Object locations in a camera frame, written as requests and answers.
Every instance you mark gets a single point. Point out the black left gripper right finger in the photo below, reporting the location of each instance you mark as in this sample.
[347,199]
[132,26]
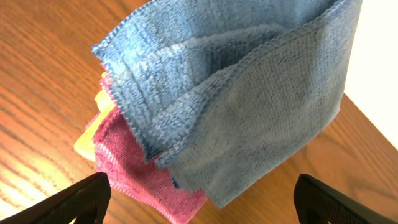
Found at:
[318,203]

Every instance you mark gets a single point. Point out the folded green cloth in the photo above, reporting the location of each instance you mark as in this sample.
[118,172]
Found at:
[84,145]

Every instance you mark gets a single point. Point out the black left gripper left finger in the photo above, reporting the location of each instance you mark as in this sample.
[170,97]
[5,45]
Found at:
[83,202]

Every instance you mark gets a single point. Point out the blue microfiber cloth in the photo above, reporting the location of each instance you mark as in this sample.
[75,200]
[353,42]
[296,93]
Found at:
[220,92]

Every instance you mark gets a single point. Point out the folded purple cloth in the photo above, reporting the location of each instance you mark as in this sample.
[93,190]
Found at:
[119,155]

